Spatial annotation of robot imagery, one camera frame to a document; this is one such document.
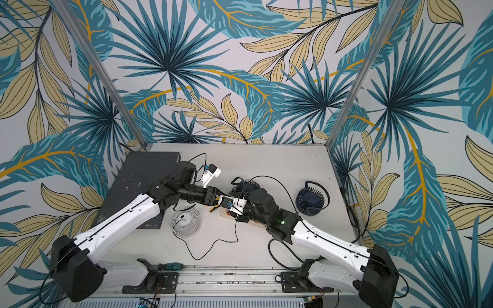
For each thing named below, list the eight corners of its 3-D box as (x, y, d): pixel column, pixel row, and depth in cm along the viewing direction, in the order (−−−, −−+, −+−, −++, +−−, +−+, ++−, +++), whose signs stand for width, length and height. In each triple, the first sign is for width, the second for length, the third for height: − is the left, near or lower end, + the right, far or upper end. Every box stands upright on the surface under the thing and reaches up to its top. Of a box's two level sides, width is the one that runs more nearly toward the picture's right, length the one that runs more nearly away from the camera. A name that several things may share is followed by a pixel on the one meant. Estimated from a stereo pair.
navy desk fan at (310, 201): (298, 215, 92) (301, 210, 88) (293, 187, 102) (295, 181, 98) (328, 216, 92) (333, 210, 88) (320, 187, 102) (324, 181, 98)
